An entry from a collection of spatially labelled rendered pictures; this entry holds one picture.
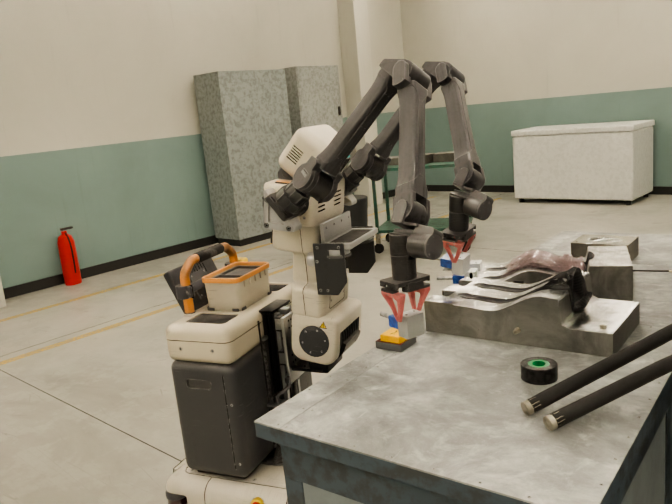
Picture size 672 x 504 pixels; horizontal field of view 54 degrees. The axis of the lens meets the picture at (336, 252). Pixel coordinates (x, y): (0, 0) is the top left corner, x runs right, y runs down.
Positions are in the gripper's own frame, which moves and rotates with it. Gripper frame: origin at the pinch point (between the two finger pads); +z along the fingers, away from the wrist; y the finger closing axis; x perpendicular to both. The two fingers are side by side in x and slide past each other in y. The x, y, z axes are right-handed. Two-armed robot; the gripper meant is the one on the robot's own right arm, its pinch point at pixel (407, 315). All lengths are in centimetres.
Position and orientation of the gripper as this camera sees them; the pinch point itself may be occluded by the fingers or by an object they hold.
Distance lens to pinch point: 153.3
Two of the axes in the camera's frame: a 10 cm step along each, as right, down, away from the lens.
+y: 8.3, -1.9, 5.3
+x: -5.5, -1.2, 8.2
